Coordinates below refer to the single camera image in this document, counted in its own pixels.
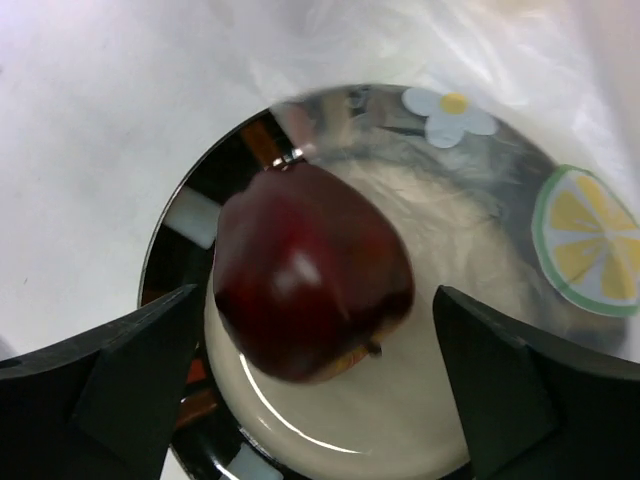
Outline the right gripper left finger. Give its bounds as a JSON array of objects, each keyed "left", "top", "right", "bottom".
[{"left": 1, "top": 285, "right": 198, "bottom": 479}]

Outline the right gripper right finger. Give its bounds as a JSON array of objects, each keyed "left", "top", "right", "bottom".
[{"left": 433, "top": 286, "right": 639, "bottom": 479}]

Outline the dark red fake apple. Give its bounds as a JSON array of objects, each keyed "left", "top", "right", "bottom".
[{"left": 212, "top": 162, "right": 415, "bottom": 383}]

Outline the clear printed plastic bag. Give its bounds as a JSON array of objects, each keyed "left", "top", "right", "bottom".
[{"left": 1, "top": 1, "right": 639, "bottom": 357}]

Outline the black rimmed ceramic plate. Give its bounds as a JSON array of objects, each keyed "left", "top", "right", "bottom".
[{"left": 140, "top": 85, "right": 639, "bottom": 479}]

